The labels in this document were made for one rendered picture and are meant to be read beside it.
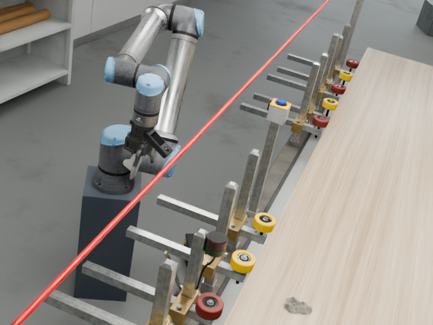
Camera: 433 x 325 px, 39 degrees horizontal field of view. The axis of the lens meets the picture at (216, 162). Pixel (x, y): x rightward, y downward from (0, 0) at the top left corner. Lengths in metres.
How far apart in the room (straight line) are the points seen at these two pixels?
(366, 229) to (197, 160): 2.12
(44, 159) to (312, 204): 2.16
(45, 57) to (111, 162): 2.61
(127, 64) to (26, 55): 3.03
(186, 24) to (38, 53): 2.67
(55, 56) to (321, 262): 3.45
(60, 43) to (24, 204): 1.76
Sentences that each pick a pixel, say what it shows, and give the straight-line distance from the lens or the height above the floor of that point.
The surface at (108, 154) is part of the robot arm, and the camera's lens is 2.63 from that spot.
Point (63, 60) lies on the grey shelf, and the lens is 5.04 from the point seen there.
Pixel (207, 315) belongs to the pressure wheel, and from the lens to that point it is 1.79.
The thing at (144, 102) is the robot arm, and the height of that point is 1.24.
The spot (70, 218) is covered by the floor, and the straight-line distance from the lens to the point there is 3.54.
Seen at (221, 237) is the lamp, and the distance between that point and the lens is 1.72.
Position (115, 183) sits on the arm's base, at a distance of 2.69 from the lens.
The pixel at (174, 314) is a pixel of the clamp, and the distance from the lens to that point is 1.82.
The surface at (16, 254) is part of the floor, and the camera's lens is 3.30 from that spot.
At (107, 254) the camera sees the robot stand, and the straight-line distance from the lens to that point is 2.87.
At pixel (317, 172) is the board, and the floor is 0.90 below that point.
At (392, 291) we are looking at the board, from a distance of 2.10.
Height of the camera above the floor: 2.14
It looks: 30 degrees down
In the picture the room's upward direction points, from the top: 12 degrees clockwise
